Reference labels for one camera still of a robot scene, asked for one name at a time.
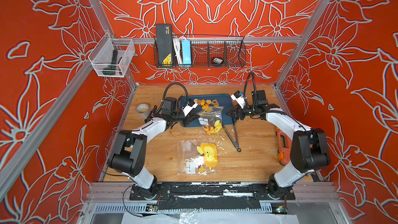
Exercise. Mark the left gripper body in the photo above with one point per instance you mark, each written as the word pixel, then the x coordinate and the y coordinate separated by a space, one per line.
pixel 178 117

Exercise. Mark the clear resealable bag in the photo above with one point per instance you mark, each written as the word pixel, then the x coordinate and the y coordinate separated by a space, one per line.
pixel 211 119

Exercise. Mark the black box with yellow label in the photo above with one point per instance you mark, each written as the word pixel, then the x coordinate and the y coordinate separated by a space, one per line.
pixel 165 45

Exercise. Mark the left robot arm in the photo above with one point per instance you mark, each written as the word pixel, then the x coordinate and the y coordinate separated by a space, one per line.
pixel 129 150

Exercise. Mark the heart hole brown cookie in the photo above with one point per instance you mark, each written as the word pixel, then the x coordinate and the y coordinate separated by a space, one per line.
pixel 215 102

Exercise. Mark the blue plastic tray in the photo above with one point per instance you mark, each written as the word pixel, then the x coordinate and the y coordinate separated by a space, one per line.
pixel 223 99

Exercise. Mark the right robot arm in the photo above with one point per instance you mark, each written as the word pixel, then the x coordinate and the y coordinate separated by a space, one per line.
pixel 309 151

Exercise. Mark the light blue box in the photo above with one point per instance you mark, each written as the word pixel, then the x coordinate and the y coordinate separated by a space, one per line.
pixel 186 52

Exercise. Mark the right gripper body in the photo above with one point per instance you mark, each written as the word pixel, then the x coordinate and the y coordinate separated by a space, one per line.
pixel 248 110

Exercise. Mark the clear tape roll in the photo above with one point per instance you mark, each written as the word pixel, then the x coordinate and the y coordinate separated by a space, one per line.
pixel 143 110

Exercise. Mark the black metal tongs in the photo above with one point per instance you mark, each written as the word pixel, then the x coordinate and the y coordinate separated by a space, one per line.
pixel 234 139

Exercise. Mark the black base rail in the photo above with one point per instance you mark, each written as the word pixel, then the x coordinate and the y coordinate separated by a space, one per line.
pixel 184 196

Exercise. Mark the clear bag with yellow toys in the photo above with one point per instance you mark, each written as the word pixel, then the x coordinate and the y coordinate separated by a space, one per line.
pixel 200 156

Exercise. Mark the clear acrylic bin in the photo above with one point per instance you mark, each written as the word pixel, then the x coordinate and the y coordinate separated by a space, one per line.
pixel 101 55

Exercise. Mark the orange tool case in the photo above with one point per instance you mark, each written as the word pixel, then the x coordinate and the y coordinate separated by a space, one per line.
pixel 284 147

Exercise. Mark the black wire basket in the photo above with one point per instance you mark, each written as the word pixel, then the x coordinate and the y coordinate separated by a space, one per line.
pixel 203 48

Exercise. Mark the dark green screwdriver handle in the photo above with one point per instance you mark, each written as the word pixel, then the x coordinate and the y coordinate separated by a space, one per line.
pixel 112 68

